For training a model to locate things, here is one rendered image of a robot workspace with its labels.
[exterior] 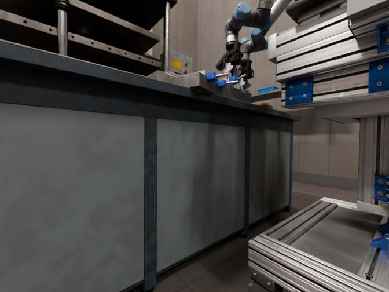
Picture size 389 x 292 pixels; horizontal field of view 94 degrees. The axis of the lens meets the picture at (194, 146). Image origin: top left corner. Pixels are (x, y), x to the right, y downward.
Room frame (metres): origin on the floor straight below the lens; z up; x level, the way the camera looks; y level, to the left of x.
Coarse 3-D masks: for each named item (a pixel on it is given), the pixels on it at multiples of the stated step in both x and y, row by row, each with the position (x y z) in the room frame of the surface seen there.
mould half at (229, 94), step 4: (228, 88) 0.99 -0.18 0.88; (236, 88) 1.04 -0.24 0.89; (228, 92) 0.99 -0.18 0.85; (232, 92) 1.02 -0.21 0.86; (236, 92) 1.04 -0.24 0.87; (240, 92) 1.07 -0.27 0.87; (248, 92) 1.12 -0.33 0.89; (228, 96) 0.99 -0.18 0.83; (232, 96) 1.02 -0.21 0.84; (236, 96) 1.04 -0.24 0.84; (240, 96) 1.07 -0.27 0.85; (244, 96) 1.09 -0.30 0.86; (248, 96) 1.12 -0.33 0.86; (240, 100) 1.07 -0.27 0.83; (244, 100) 1.09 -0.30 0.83; (248, 100) 1.12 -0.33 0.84
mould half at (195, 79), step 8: (160, 72) 0.81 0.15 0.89; (200, 72) 0.71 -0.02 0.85; (168, 80) 0.79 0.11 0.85; (176, 80) 0.77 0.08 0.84; (184, 80) 0.74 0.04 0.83; (192, 80) 0.72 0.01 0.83; (200, 80) 0.71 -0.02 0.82; (200, 88) 0.74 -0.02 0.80; (208, 88) 0.77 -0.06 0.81; (216, 88) 0.84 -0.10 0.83; (224, 88) 0.91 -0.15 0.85
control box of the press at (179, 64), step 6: (162, 54) 1.85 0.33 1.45; (174, 54) 1.81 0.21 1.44; (180, 54) 1.85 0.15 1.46; (162, 60) 1.85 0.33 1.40; (174, 60) 1.80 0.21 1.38; (180, 60) 1.85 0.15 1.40; (186, 60) 1.90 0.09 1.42; (162, 66) 1.85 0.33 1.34; (174, 66) 1.81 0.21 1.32; (180, 66) 1.85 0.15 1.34; (186, 66) 1.90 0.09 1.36; (174, 72) 1.81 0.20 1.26; (180, 72) 1.85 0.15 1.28; (186, 72) 1.89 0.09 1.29
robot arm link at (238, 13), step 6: (240, 6) 0.92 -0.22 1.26; (246, 6) 0.93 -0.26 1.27; (234, 12) 0.96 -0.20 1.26; (240, 12) 0.93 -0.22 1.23; (246, 12) 0.93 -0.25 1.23; (252, 12) 0.96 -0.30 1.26; (234, 18) 0.97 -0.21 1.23; (240, 18) 0.95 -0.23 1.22; (246, 18) 0.95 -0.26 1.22; (252, 18) 0.96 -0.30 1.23; (234, 24) 0.99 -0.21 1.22; (240, 24) 0.99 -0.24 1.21; (246, 24) 0.99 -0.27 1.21; (252, 24) 0.99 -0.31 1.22; (234, 30) 1.03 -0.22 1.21
